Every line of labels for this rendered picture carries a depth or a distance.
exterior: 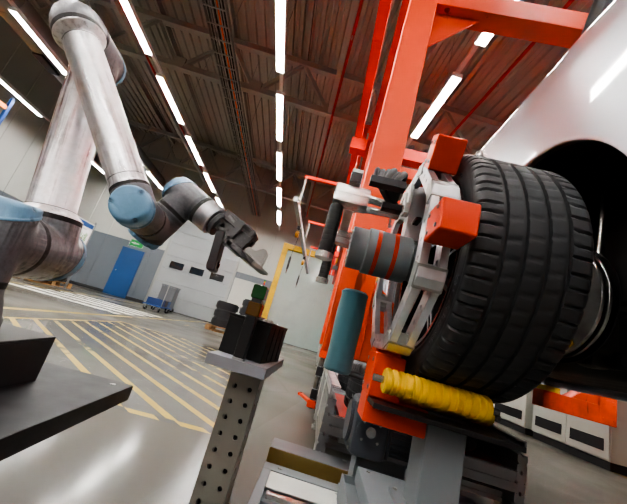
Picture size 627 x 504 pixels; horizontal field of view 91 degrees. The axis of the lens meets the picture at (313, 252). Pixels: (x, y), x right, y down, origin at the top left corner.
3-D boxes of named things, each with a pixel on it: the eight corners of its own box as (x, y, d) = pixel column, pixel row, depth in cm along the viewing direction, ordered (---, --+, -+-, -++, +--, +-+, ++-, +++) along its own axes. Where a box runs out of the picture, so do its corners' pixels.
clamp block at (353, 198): (367, 207, 78) (372, 188, 79) (332, 198, 78) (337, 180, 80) (364, 214, 83) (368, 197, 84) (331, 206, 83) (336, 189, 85)
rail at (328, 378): (337, 444, 130) (349, 389, 135) (316, 437, 131) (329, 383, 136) (324, 376, 368) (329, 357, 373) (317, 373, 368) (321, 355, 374)
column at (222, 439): (219, 519, 90) (263, 369, 101) (187, 507, 91) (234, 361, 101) (229, 501, 99) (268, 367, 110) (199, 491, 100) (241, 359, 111)
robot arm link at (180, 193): (166, 205, 94) (190, 183, 97) (195, 231, 93) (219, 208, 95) (153, 190, 85) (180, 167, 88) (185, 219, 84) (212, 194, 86)
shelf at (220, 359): (263, 380, 81) (267, 368, 82) (203, 362, 83) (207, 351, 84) (282, 366, 123) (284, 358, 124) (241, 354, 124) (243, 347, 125)
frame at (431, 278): (434, 361, 60) (471, 130, 74) (400, 352, 61) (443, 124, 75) (380, 351, 113) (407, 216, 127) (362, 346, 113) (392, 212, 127)
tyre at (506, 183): (592, 115, 72) (461, 232, 134) (489, 94, 74) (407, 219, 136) (611, 427, 49) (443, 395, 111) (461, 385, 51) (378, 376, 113)
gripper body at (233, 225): (257, 233, 85) (225, 205, 87) (235, 255, 83) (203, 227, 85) (260, 240, 93) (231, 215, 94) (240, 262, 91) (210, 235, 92)
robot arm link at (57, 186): (-33, 271, 71) (59, 7, 86) (23, 279, 88) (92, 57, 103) (41, 280, 73) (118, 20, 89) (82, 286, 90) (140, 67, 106)
